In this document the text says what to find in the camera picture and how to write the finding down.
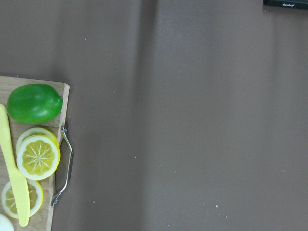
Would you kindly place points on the white toy bun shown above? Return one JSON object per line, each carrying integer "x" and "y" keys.
{"x": 5, "y": 224}

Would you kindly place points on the back lemon slice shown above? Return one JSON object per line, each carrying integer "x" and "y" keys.
{"x": 35, "y": 131}

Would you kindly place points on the bamboo cutting board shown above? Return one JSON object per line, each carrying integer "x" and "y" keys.
{"x": 42, "y": 220}

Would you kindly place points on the green plastic lime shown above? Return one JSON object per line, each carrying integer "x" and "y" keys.
{"x": 34, "y": 104}

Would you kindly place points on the yellow plastic knife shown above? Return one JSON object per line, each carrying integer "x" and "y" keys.
{"x": 18, "y": 181}

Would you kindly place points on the wire glass rack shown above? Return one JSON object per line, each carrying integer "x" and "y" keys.
{"x": 293, "y": 4}

